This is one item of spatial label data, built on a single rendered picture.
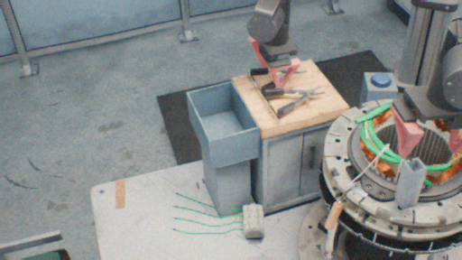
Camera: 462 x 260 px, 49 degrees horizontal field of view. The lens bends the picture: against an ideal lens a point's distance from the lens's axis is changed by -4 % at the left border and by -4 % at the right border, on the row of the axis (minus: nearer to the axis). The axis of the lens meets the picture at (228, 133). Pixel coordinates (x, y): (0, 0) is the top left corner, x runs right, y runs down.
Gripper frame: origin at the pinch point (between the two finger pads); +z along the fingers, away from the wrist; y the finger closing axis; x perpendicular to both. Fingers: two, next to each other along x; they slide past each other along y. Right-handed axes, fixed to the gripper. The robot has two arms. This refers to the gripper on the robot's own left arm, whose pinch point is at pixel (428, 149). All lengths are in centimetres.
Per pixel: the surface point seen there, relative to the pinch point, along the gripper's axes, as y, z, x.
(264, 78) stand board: -13, 18, 45
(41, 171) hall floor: -92, 130, 139
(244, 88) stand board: -17.6, 18.6, 42.9
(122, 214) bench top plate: -47, 50, 38
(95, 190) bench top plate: -54, 51, 47
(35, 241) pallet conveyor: -69, 52, 33
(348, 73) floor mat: 75, 113, 179
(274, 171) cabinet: -12.4, 32.6, 30.6
